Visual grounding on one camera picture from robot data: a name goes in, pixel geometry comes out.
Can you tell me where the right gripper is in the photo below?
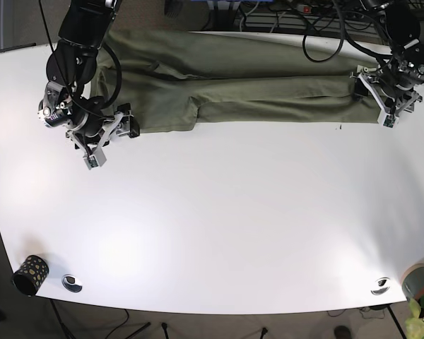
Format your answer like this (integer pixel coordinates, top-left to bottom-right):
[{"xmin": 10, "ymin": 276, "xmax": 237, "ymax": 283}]
[{"xmin": 66, "ymin": 106, "xmax": 141, "ymax": 170}]

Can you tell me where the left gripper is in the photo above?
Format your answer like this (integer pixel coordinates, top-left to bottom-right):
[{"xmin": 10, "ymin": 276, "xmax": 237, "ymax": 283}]
[{"xmin": 351, "ymin": 61, "xmax": 423, "ymax": 129}]

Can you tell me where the olive green T-shirt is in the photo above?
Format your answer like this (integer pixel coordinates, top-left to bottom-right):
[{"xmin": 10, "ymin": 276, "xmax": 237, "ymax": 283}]
[{"xmin": 90, "ymin": 30, "xmax": 380, "ymax": 133}]

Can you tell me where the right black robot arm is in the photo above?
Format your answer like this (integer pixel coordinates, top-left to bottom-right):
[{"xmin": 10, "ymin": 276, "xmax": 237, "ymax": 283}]
[{"xmin": 37, "ymin": 1, "xmax": 140, "ymax": 170}]

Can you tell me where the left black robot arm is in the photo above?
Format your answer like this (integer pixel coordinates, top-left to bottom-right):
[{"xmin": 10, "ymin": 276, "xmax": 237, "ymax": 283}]
[{"xmin": 312, "ymin": 1, "xmax": 424, "ymax": 128}]

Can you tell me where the black gold-dotted cup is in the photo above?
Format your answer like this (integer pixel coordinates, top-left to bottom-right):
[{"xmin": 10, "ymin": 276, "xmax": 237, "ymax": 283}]
[{"xmin": 11, "ymin": 255, "xmax": 49, "ymax": 297}]

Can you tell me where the grey tape roll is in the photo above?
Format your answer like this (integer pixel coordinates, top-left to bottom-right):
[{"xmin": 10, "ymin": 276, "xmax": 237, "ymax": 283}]
[{"xmin": 401, "ymin": 264, "xmax": 424, "ymax": 302}]

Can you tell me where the green potted plant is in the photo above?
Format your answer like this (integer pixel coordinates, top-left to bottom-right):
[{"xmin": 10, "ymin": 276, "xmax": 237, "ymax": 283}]
[{"xmin": 405, "ymin": 295, "xmax": 424, "ymax": 339}]

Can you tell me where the left table cable grommet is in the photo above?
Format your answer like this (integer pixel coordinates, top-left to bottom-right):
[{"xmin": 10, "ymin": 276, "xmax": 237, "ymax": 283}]
[{"xmin": 61, "ymin": 275, "xmax": 83, "ymax": 293}]

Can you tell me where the table cable grommet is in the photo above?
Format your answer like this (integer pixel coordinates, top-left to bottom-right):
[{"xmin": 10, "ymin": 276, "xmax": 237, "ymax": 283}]
[
  {"xmin": 61, "ymin": 275, "xmax": 83, "ymax": 293},
  {"xmin": 370, "ymin": 278, "xmax": 391, "ymax": 296}
]

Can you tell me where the right table cable grommet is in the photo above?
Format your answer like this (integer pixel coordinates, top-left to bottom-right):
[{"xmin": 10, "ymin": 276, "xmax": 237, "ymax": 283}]
[{"xmin": 370, "ymin": 278, "xmax": 391, "ymax": 296}]

